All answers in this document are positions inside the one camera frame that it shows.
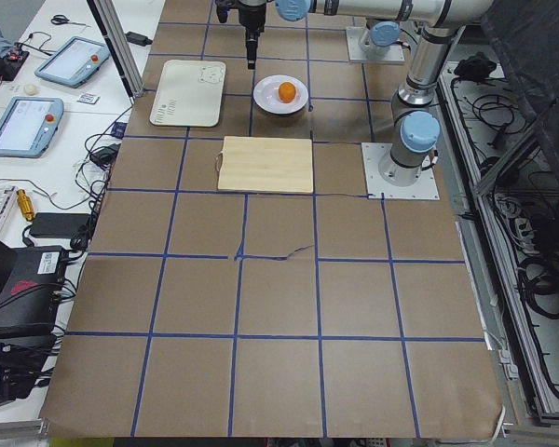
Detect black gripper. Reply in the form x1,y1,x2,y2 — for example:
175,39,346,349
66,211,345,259
238,0,266,70

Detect orange fruit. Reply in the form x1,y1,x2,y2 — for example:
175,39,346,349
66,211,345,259
278,81,297,103

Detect cream bear tray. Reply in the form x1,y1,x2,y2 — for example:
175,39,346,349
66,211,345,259
149,60,226,128

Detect white round plate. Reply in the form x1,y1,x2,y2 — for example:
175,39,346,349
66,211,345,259
253,74,308,115

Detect black power adapter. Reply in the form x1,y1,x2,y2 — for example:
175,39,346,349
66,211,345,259
125,32,153,47

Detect bamboo cutting board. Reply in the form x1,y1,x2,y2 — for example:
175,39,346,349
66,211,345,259
217,136,314,194

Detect small printed card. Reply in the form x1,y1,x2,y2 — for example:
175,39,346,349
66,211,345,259
77,93,100,104

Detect far teach pendant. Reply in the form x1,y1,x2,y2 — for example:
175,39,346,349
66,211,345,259
34,36,110,88

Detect teach pendant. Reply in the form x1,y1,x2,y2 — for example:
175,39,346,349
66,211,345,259
0,97,64,158
34,36,110,88

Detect black scissors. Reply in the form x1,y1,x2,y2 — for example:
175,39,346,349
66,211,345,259
50,14,86,26

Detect small white ball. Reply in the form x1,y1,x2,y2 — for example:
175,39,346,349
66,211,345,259
23,84,38,96

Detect near teach pendant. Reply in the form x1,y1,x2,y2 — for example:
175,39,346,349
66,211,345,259
0,97,64,158

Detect brown paper table cover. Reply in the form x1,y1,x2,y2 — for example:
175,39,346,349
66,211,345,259
41,1,502,440

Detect black power brick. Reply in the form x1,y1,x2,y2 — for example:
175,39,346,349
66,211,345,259
29,212,89,238

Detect gold metal cylinder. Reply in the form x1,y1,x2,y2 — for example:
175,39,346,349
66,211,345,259
16,189,35,222

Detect black electronics box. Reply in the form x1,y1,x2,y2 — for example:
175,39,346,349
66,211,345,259
0,243,67,338

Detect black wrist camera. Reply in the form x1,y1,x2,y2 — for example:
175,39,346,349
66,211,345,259
215,0,233,24

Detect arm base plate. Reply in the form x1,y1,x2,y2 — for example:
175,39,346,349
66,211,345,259
346,27,405,65
361,142,440,200

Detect aluminium frame post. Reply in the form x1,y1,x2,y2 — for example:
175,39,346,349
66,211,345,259
87,0,144,99

